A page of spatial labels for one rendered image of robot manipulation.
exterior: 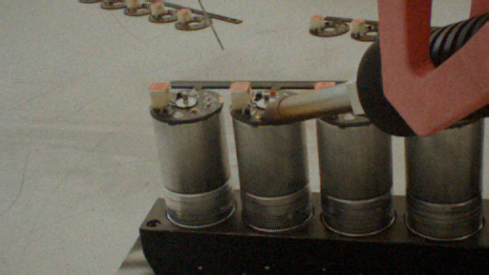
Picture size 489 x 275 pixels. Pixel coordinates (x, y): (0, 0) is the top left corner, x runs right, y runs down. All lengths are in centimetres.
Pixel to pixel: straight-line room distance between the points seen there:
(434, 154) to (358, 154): 2
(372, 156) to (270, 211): 4
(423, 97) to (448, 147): 9
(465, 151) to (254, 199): 7
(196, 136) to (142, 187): 9
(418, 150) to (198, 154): 7
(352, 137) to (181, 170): 6
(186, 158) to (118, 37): 28
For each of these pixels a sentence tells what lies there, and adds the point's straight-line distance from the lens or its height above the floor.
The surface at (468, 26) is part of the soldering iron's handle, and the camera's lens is 17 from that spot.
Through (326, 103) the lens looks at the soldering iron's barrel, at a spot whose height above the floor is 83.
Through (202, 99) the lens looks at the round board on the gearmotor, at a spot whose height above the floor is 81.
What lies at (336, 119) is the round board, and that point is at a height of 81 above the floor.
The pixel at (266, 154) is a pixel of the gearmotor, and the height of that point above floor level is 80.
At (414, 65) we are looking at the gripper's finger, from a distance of 17.
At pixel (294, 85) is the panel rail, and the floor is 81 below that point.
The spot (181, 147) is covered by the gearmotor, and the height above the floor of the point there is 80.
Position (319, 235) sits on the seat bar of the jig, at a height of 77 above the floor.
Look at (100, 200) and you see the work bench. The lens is 36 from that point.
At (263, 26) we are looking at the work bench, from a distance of 54.
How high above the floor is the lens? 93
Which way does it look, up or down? 26 degrees down
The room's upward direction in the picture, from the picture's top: 6 degrees counter-clockwise
